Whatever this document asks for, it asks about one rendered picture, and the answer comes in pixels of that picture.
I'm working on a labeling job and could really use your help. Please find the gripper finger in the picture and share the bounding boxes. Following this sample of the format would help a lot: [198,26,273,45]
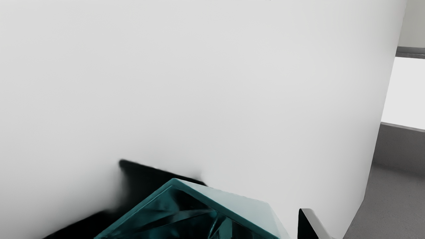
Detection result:
[297,208,335,239]

